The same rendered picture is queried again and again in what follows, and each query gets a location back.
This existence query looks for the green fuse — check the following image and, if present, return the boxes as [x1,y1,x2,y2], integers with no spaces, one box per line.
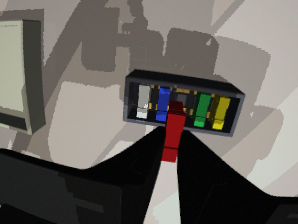
[192,91,210,128]

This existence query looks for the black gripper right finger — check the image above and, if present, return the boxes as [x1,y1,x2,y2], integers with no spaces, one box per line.
[177,129,298,224]

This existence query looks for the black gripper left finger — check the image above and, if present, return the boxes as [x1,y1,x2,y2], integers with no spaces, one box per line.
[0,127,166,224]

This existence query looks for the red fuse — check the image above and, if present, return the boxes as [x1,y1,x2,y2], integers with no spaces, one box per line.
[162,95,186,163]

